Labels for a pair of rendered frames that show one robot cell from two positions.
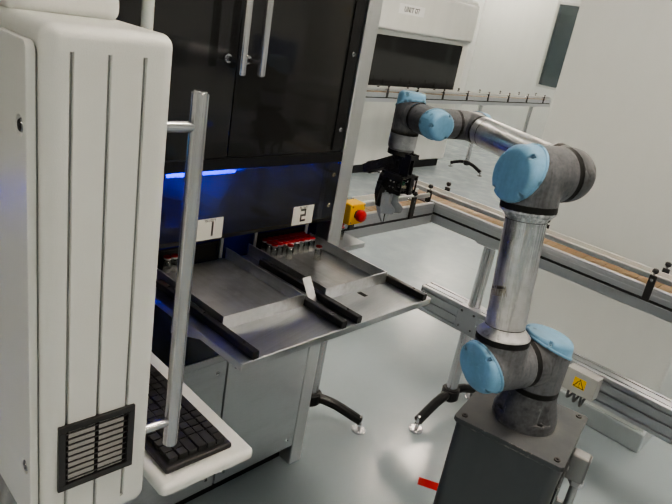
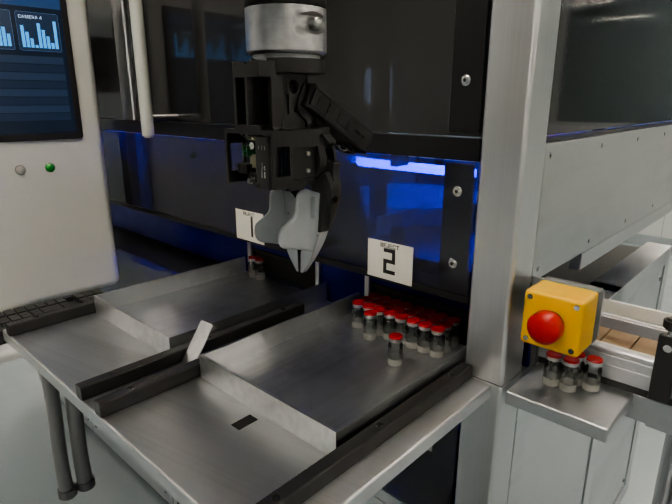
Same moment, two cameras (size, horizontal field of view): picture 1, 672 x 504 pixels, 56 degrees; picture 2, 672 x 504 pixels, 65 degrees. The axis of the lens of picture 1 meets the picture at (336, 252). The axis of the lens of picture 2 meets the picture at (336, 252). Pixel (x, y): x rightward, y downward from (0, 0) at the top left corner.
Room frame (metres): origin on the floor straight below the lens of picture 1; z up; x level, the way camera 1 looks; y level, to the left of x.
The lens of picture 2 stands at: (1.76, -0.65, 1.26)
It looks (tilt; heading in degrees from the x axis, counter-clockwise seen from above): 16 degrees down; 92
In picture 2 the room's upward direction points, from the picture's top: straight up
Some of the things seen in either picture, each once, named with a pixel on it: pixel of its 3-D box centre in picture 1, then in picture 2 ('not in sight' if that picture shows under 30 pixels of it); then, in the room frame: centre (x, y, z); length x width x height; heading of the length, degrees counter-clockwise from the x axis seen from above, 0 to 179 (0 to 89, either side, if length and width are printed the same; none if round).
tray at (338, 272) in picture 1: (316, 262); (349, 354); (1.75, 0.05, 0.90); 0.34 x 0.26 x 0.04; 49
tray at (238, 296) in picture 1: (224, 283); (214, 297); (1.49, 0.27, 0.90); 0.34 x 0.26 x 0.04; 49
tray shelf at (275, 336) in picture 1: (288, 291); (241, 351); (1.58, 0.11, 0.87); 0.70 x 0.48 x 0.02; 139
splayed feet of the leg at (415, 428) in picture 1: (448, 400); not in sight; (2.44, -0.62, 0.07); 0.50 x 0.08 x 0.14; 139
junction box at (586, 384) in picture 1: (582, 382); not in sight; (2.04, -0.98, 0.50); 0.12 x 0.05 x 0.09; 49
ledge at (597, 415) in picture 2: (338, 240); (572, 394); (2.06, 0.00, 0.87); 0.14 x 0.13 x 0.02; 49
